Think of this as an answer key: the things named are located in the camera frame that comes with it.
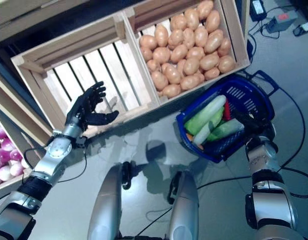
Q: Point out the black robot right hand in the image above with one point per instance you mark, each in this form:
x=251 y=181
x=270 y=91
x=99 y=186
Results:
x=258 y=127

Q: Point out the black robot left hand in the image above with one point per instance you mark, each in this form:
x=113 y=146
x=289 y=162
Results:
x=81 y=112

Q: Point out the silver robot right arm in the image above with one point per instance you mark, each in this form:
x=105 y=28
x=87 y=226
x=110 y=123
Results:
x=271 y=205

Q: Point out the blue plastic shopping basket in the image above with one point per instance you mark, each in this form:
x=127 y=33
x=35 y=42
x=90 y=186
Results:
x=213 y=155

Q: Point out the red chili pepper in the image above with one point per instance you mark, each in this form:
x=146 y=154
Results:
x=226 y=111

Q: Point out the wooden crate of turnips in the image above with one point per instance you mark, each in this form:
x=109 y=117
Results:
x=31 y=117

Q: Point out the wooden crate white slat floor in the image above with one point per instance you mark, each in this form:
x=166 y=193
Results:
x=111 y=65

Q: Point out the small orange carrot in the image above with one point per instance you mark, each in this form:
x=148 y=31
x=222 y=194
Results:
x=190 y=136

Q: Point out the brown potato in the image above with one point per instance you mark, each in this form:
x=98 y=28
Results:
x=161 y=35
x=171 y=91
x=205 y=8
x=190 y=82
x=178 y=22
x=213 y=21
x=147 y=42
x=191 y=17
x=159 y=80
x=226 y=63

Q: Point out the black round floor object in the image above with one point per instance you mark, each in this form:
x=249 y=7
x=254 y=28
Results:
x=251 y=47

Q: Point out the wooden crate of potatoes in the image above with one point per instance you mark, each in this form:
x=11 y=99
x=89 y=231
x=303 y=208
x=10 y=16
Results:
x=239 y=40

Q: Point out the silver robot left leg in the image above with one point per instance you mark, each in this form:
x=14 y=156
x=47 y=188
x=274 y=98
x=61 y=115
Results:
x=106 y=200

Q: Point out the silver robot leg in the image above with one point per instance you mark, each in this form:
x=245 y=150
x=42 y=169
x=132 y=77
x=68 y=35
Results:
x=183 y=205
x=106 y=200

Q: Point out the wooden produce display stand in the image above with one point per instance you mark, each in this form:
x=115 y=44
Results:
x=4 y=50

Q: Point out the silver robot right leg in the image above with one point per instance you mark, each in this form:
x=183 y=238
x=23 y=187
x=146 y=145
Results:
x=183 y=205

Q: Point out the grey box red button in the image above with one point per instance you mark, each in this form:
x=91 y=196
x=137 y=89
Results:
x=281 y=20

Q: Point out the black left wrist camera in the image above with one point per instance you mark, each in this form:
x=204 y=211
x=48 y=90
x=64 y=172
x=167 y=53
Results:
x=80 y=142

